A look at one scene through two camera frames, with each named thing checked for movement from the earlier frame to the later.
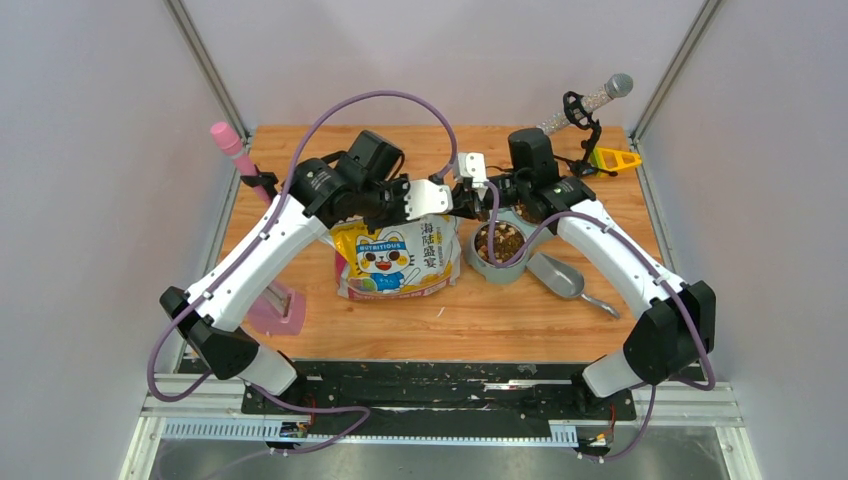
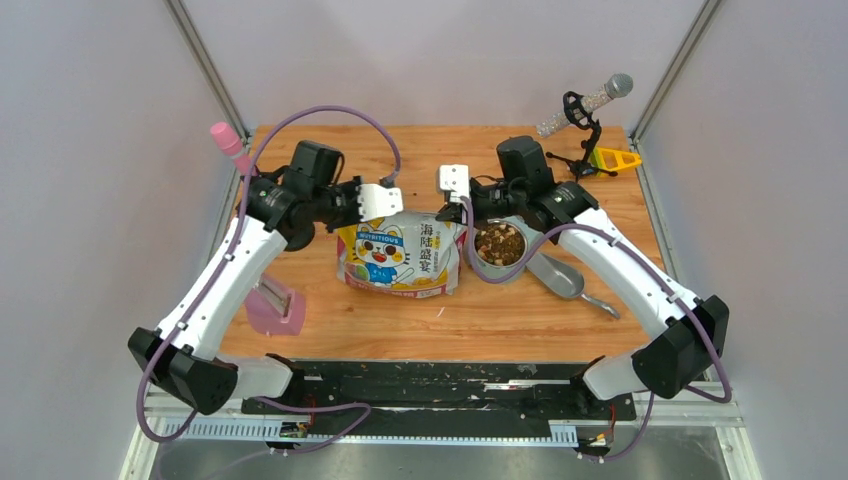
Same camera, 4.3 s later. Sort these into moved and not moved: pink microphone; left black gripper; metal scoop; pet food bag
Moved: left black gripper
Not moved: pink microphone; metal scoop; pet food bag
